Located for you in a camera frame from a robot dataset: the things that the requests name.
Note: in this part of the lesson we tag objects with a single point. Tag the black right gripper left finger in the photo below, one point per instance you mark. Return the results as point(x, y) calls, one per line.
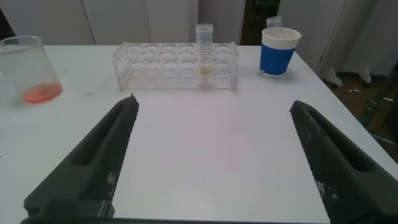
point(84, 175)

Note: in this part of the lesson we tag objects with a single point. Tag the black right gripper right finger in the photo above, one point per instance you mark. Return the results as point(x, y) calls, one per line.
point(351, 180)

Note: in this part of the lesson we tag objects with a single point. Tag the clear glass beaker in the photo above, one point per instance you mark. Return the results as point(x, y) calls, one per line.
point(31, 68)

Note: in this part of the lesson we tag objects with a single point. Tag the clear acrylic test tube rack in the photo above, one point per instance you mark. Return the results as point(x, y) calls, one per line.
point(168, 83)

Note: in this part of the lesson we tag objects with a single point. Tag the pale liquid test tube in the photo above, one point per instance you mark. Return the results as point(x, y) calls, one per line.
point(204, 68)

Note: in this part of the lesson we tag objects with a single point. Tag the white partition foot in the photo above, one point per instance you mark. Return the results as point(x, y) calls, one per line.
point(333, 77)
point(364, 74)

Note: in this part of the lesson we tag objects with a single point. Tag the blue and white paper cup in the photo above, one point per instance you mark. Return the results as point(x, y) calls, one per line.
point(276, 59)

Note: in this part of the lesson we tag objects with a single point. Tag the white partition panel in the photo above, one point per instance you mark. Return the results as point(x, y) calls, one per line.
point(118, 18)
point(317, 25)
point(46, 18)
point(348, 31)
point(382, 31)
point(225, 15)
point(171, 18)

